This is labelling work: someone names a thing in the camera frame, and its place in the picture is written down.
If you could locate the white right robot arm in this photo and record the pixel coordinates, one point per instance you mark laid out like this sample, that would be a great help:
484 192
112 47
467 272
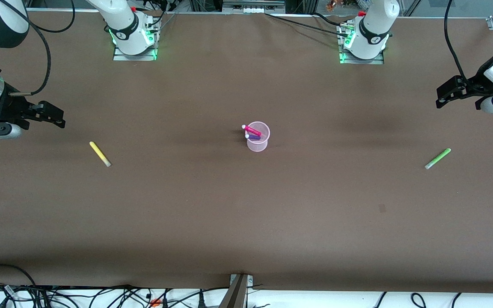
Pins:
122 21

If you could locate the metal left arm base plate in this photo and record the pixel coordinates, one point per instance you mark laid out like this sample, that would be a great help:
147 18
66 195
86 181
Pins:
377 61

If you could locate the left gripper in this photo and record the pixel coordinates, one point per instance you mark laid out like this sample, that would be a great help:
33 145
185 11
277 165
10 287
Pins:
474 86

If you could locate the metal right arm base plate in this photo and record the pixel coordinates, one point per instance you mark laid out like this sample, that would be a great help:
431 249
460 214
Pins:
120 57

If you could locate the pink pen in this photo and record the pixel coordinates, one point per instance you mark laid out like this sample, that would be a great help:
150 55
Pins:
254 130

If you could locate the green pen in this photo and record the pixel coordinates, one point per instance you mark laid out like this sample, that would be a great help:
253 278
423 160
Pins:
439 157

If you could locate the orange background object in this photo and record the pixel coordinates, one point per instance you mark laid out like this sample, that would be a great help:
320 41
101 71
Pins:
332 5

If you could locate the metal table edge bracket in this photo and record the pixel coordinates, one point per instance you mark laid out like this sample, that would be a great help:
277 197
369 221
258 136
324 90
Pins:
238 295

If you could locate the yellow pen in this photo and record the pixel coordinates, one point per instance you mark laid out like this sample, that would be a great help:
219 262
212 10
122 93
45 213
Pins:
99 154

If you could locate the pink translucent pen holder cup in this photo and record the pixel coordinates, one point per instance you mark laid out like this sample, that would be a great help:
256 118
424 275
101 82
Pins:
257 146

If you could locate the purple pen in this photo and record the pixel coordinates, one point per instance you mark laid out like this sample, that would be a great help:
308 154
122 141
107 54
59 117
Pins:
255 137

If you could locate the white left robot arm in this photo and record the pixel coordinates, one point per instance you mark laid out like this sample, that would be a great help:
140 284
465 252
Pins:
372 25

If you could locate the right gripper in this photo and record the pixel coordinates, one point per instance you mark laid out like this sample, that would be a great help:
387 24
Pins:
7 109

